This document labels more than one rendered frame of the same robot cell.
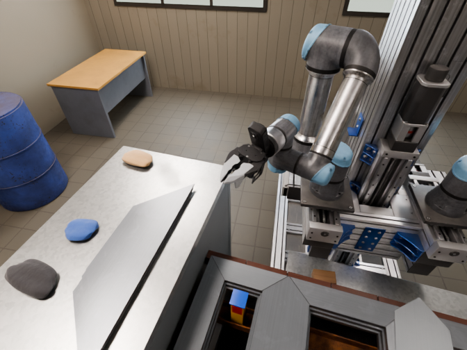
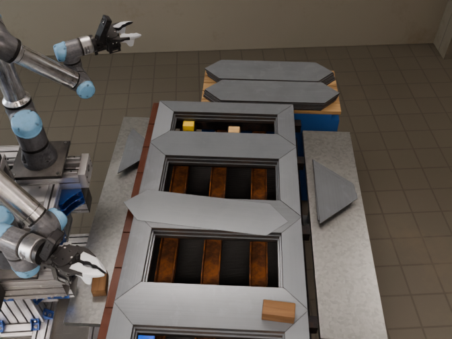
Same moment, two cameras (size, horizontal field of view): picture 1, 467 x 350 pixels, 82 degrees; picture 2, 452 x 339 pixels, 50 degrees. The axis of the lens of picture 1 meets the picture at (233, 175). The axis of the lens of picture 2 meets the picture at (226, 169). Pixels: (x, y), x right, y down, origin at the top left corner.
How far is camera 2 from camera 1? 107 cm
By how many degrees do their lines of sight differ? 68
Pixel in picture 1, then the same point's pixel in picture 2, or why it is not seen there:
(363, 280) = (97, 249)
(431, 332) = (151, 200)
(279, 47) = not seen: outside the picture
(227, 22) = not seen: outside the picture
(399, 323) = (146, 218)
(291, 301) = (140, 296)
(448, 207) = (50, 155)
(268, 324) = (164, 314)
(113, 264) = not seen: outside the picture
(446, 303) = (114, 192)
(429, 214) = (52, 171)
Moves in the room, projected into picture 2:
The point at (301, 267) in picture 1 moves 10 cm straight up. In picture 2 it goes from (86, 307) to (81, 294)
